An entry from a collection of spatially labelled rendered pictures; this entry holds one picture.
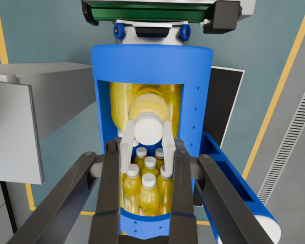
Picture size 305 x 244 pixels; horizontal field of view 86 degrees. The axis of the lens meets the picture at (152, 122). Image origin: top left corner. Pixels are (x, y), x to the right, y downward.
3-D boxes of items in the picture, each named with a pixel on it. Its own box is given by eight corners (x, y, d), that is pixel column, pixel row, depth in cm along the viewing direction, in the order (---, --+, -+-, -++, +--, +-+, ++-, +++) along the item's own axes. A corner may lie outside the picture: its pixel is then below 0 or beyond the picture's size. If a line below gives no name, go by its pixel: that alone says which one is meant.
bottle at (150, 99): (160, 113, 41) (167, 153, 24) (133, 108, 41) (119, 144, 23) (167, 85, 39) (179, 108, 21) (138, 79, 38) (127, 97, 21)
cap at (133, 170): (141, 171, 52) (141, 166, 51) (133, 177, 48) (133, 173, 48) (131, 166, 53) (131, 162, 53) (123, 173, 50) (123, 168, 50)
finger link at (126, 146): (128, 173, 15) (120, 173, 15) (134, 139, 22) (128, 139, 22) (127, 145, 14) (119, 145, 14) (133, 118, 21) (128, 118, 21)
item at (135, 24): (136, 38, 54) (132, 33, 42) (136, 30, 53) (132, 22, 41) (167, 39, 54) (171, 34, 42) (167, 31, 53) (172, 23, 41)
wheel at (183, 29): (178, 40, 50) (184, 39, 48) (179, 23, 48) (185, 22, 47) (185, 41, 53) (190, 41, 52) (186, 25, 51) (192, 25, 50)
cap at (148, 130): (159, 141, 23) (160, 147, 22) (132, 136, 23) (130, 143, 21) (165, 116, 22) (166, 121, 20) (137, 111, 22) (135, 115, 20)
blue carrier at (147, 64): (122, 234, 85) (105, 314, 58) (110, 50, 53) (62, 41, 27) (177, 236, 84) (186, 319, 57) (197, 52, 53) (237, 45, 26)
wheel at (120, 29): (119, 38, 48) (125, 38, 49) (118, 21, 47) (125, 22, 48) (113, 39, 51) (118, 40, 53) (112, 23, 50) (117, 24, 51)
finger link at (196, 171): (177, 165, 13) (214, 167, 13) (171, 137, 18) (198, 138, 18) (175, 180, 14) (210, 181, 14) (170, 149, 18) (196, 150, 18)
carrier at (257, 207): (218, 139, 154) (193, 125, 149) (294, 228, 72) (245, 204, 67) (200, 160, 163) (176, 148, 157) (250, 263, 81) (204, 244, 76)
